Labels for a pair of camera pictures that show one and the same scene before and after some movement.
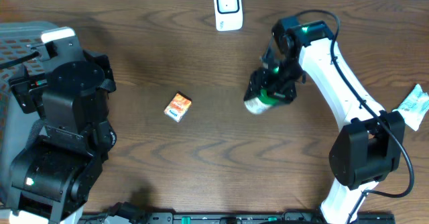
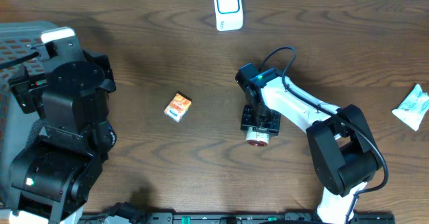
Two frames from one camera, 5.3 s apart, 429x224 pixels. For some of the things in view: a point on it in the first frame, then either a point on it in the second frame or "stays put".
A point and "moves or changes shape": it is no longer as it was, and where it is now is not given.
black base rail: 223,218 stays put
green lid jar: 261,104 moves or changes shape
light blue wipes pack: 414,107 stays put
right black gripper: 259,79 → 273,127
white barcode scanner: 228,7 stays put
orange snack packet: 178,106 stays put
